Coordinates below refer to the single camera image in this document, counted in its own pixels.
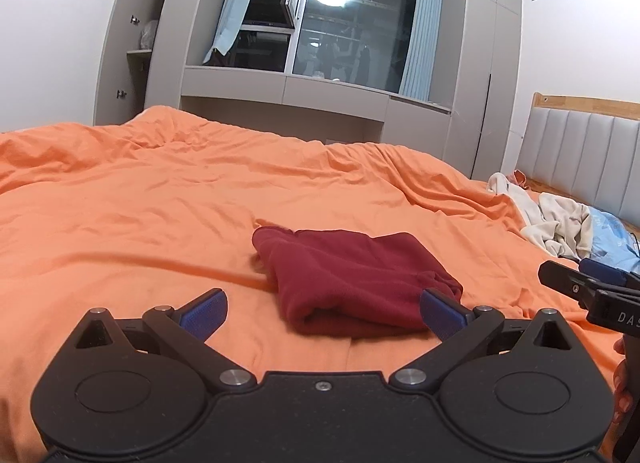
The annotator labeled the dark red sweater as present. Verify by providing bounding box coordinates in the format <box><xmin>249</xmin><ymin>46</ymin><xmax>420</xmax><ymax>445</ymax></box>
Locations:
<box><xmin>252</xmin><ymin>226</ymin><xmax>463</xmax><ymax>339</ymax></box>

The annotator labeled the right hand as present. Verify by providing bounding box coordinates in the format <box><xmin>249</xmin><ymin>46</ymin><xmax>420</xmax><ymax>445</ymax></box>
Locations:
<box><xmin>613</xmin><ymin>339</ymin><xmax>634</xmax><ymax>425</ymax></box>

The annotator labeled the light blue garment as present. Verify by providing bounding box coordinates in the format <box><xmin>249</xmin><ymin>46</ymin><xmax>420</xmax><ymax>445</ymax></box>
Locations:
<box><xmin>582</xmin><ymin>206</ymin><xmax>640</xmax><ymax>275</ymax></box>

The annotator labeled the beige garment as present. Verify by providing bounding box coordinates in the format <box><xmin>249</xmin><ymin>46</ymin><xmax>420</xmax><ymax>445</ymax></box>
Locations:
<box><xmin>487</xmin><ymin>173</ymin><xmax>593</xmax><ymax>261</ymax></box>

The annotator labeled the orange duvet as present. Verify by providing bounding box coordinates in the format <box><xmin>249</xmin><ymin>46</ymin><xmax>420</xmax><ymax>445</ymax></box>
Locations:
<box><xmin>1</xmin><ymin>107</ymin><xmax>620</xmax><ymax>462</ymax></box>

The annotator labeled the grey padded headboard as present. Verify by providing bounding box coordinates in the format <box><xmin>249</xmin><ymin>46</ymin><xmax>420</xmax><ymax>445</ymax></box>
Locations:
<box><xmin>516</xmin><ymin>93</ymin><xmax>639</xmax><ymax>231</ymax></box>

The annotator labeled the open wardrobe door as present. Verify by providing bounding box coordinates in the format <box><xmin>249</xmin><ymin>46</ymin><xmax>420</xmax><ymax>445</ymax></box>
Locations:
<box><xmin>94</xmin><ymin>0</ymin><xmax>164</xmax><ymax>125</ymax></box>

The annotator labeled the right light blue curtain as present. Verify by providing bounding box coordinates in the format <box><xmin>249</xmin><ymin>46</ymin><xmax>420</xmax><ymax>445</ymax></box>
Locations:
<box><xmin>399</xmin><ymin>0</ymin><xmax>442</xmax><ymax>101</ymax></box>

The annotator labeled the plastic bag on shelf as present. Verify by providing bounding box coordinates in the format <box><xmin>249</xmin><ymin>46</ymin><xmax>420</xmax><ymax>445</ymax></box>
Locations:
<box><xmin>139</xmin><ymin>19</ymin><xmax>158</xmax><ymax>49</ymax></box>

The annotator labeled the grey built-in wardrobe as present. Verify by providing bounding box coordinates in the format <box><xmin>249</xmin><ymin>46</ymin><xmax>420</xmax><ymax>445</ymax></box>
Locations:
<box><xmin>92</xmin><ymin>0</ymin><xmax>524</xmax><ymax>182</ymax></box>

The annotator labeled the window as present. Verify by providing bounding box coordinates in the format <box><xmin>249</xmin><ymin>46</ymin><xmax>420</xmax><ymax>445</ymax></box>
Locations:
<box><xmin>203</xmin><ymin>0</ymin><xmax>416</xmax><ymax>93</ymax></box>

